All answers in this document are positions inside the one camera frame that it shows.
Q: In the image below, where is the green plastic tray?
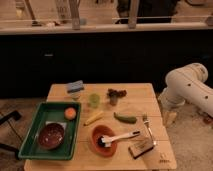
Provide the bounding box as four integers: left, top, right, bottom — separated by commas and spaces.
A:
18, 102, 81, 160

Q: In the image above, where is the green plastic cup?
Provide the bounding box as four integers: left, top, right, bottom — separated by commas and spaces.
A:
89, 93, 100, 108

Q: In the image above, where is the wooden block with black base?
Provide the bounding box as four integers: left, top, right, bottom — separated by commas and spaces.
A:
128, 138, 154, 159

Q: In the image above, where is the orange oval plate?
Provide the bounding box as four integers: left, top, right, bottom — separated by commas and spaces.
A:
89, 125, 117, 157

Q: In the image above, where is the orange round fruit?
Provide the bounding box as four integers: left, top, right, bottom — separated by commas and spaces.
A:
64, 107, 76, 120

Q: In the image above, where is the white dish brush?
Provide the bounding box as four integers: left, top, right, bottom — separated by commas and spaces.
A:
97, 131, 140, 148

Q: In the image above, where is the small clear cup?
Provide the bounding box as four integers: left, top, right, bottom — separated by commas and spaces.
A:
71, 92, 81, 101

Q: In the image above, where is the dark red bowl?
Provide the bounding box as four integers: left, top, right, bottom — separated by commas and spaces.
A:
38, 123, 65, 150

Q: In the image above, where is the blue sponge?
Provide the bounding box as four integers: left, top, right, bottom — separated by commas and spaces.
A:
67, 80, 84, 93

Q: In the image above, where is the bunch of dark grapes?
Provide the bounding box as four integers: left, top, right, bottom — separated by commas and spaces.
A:
107, 89, 127, 98

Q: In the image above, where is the silver fork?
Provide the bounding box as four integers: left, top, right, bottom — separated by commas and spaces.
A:
142, 115, 157, 146

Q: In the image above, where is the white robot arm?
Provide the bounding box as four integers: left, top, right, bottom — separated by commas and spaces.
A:
158, 63, 213, 126

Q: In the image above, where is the wooden table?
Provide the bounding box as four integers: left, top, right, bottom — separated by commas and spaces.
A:
24, 83, 177, 171

